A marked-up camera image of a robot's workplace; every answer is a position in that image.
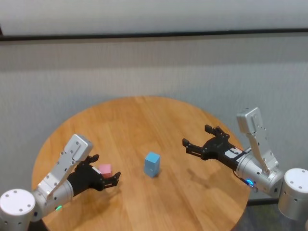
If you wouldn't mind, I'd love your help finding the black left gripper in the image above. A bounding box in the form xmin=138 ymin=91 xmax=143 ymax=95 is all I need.
xmin=67 ymin=154 xmax=122 ymax=197

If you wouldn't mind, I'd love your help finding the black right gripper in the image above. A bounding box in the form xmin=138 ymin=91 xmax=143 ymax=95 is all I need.
xmin=182 ymin=124 xmax=246 ymax=170

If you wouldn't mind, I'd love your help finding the pink cube block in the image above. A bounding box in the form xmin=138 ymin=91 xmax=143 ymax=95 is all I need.
xmin=99 ymin=164 xmax=112 ymax=179

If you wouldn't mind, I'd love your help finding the blue cube block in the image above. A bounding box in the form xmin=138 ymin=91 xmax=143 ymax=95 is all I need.
xmin=143 ymin=166 xmax=159 ymax=179
xmin=144 ymin=151 xmax=161 ymax=170

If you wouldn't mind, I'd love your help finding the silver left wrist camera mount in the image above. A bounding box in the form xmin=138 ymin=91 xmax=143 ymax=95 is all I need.
xmin=37 ymin=134 xmax=93 ymax=200

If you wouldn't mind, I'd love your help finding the black wall rail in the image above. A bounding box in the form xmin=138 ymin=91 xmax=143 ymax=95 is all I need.
xmin=0 ymin=28 xmax=308 ymax=42

